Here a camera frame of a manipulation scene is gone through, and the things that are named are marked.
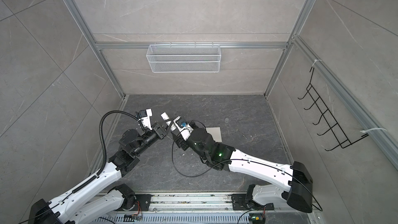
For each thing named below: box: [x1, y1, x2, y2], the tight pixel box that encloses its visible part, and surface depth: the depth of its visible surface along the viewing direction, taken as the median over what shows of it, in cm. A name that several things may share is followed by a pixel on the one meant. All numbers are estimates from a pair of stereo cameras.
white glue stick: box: [160, 111, 172, 126], surface depth 68 cm
